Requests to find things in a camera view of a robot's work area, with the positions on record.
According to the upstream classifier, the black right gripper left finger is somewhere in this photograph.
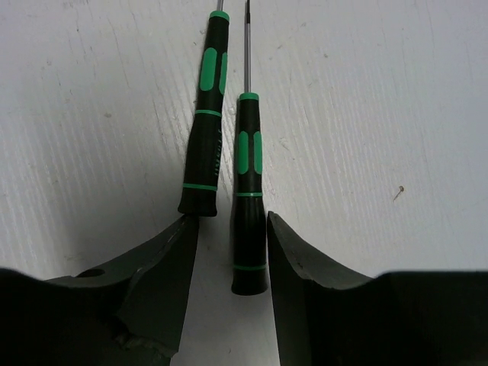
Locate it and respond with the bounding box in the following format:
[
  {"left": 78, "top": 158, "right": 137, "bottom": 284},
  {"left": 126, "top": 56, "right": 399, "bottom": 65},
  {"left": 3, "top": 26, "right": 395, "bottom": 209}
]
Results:
[{"left": 1, "top": 216, "right": 199, "bottom": 365}]

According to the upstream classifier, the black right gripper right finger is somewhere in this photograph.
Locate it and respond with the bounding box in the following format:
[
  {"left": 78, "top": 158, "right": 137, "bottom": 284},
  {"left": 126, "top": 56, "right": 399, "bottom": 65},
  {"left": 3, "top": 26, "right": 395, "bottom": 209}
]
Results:
[{"left": 268, "top": 212, "right": 487, "bottom": 365}]

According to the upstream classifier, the green black screwdriver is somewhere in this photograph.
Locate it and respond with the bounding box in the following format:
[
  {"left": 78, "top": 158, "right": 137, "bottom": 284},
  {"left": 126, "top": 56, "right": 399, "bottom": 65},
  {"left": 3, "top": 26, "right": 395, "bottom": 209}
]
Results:
[
  {"left": 231, "top": 1, "right": 268, "bottom": 296},
  {"left": 178, "top": 1, "right": 230, "bottom": 217}
]

